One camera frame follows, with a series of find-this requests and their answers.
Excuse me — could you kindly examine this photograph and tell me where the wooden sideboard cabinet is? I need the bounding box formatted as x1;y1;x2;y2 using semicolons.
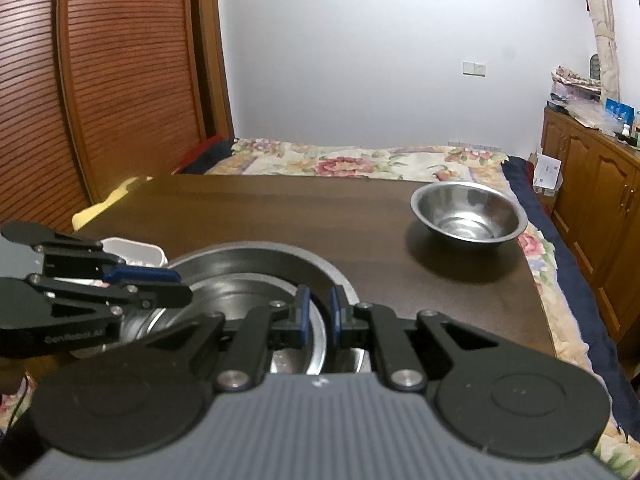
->
541;107;639;353

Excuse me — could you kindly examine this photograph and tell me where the large steel bowl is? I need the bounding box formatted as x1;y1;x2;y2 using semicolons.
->
120;242;364;375

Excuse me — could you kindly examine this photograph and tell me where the floral square plate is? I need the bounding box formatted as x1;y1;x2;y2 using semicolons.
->
102;237;168;268

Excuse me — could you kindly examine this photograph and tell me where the beige curtain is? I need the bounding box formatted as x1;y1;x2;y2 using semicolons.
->
587;0;620;103

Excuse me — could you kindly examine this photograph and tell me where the medium steel bowl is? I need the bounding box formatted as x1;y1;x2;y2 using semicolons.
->
119;271;371;376

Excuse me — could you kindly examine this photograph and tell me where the floral bed quilt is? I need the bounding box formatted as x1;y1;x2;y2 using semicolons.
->
0;136;640;478

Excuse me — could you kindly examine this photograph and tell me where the small steel bowl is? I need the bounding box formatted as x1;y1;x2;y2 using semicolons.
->
410;181;528;248

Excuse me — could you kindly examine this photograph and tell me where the white wall switch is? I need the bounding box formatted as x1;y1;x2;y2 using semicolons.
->
462;61;487;77

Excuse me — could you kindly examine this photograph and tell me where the wooden louvered wardrobe door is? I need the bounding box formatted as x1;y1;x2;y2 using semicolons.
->
1;0;234;230

